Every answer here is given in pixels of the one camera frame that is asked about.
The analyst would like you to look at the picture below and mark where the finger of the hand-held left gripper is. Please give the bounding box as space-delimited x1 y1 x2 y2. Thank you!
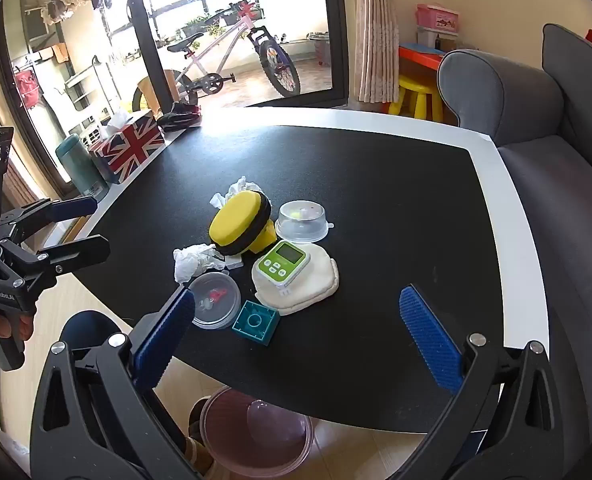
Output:
1 235 111 291
0 196 98 243

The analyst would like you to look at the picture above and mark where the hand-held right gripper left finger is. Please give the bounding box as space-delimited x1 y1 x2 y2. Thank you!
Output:
30 285 202 480

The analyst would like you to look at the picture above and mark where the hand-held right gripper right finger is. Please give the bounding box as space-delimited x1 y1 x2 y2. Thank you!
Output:
398 284 564 480

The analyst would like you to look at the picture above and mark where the teal toy brick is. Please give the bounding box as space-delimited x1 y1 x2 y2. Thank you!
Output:
232 300 281 346

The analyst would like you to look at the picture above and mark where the white cloth pad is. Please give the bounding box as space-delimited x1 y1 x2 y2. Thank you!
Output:
251 245 340 317

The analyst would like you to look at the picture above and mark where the green and white timer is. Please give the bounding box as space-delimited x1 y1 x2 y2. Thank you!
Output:
254 241 310 297

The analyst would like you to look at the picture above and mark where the yellow and black round sponge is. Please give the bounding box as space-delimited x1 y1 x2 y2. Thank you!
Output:
209 191 272 256

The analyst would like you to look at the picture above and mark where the pink translucent trash bin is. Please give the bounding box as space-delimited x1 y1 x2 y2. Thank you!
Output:
199 386 314 478

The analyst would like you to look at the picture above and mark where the green thermos bottle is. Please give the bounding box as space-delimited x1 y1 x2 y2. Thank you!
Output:
56 134 108 197

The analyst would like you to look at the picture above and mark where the clear round flat container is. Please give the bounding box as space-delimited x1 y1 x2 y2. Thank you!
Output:
188 272 242 330

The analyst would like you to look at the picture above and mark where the person's left leg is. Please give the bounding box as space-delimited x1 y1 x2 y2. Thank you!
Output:
57 310 139 361

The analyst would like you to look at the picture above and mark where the white plastic crate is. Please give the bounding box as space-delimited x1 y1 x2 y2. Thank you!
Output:
78 117 109 143

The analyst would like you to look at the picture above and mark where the flag print tissue box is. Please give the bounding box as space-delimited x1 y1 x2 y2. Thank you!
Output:
88 109 166 185

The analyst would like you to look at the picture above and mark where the person's foot in slipper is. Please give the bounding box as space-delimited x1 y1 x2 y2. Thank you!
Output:
187 396 218 477

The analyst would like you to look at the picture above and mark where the white metal rack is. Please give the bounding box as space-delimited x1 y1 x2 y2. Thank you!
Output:
65 57 122 116

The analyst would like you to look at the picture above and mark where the red bag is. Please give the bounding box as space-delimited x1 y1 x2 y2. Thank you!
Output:
13 70 42 108

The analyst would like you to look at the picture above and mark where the yellow toy brick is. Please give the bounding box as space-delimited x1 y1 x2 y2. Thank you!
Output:
248 222 278 255

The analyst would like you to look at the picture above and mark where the black fabric item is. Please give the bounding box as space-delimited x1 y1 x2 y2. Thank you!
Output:
156 101 203 131

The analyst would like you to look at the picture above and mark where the clear domed plastic container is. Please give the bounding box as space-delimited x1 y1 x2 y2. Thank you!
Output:
275 200 336 244

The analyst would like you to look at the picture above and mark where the white bicycle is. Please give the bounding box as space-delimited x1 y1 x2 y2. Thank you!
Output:
167 0 302 110

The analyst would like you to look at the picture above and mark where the grey sofa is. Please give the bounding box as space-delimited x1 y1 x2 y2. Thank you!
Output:
436 24 592 461

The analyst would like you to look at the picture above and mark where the green potted plant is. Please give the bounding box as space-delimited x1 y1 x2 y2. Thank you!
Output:
180 16 208 39

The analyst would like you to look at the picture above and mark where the white table with black top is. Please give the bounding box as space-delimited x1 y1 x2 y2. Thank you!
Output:
38 106 551 436

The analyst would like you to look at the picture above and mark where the yellow plastic stool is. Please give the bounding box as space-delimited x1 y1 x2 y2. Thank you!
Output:
388 75 444 123

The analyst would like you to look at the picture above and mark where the orange kids table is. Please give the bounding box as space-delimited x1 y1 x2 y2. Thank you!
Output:
398 45 447 73

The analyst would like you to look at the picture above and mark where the clear storage box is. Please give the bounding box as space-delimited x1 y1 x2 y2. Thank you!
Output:
416 27 459 53

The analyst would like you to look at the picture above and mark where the beige pleated curtain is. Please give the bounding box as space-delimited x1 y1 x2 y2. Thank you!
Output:
357 0 401 103

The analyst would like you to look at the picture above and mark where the pink storage box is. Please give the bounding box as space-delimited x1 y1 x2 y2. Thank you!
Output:
416 4 461 33

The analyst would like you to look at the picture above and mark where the black door frame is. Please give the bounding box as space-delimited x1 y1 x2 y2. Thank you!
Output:
121 0 349 111

